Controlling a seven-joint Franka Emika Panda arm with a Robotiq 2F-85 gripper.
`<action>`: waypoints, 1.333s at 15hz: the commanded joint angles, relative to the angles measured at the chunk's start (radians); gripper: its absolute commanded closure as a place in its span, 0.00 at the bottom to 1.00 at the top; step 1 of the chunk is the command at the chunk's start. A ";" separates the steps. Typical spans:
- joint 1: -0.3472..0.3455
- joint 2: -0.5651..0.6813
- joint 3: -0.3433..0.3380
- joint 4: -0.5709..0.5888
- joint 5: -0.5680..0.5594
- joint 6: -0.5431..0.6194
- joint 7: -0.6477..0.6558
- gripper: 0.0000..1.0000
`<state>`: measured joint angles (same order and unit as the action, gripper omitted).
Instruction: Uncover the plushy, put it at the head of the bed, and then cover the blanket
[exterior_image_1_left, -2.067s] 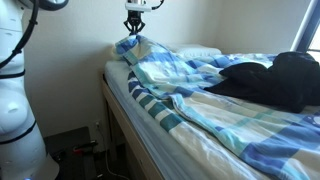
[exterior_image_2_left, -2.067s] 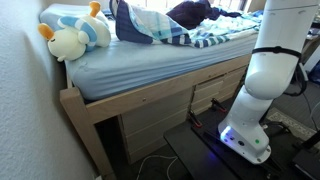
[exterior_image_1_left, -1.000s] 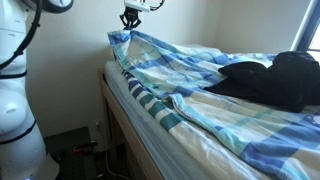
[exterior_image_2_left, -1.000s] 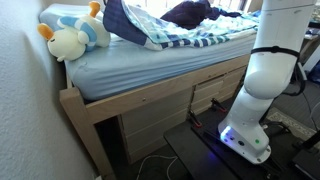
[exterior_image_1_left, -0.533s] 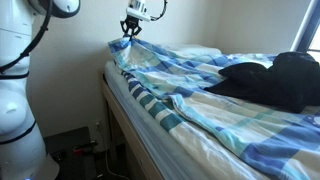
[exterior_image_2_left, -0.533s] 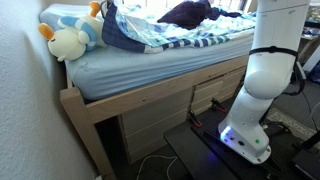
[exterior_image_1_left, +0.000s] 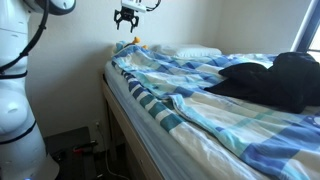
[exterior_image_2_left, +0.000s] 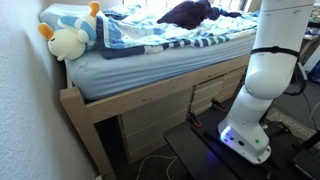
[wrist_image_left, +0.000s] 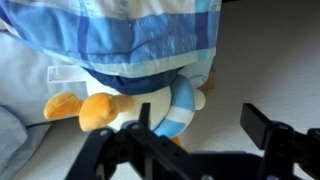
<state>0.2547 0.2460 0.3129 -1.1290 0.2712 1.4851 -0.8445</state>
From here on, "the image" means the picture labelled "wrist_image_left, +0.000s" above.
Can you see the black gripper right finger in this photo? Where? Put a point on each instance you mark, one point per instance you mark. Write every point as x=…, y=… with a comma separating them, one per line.
x=283, y=146

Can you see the blue checked blanket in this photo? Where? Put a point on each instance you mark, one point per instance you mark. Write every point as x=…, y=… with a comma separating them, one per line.
x=116, y=33

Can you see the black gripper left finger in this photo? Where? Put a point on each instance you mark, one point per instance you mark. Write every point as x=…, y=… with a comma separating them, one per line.
x=100, y=153

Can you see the light blue pillow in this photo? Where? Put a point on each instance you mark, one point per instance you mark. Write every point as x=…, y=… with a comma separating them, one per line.
x=20, y=100

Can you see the white duck plush orange feet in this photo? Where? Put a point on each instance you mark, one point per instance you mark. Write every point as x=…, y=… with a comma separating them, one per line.
x=140, y=106

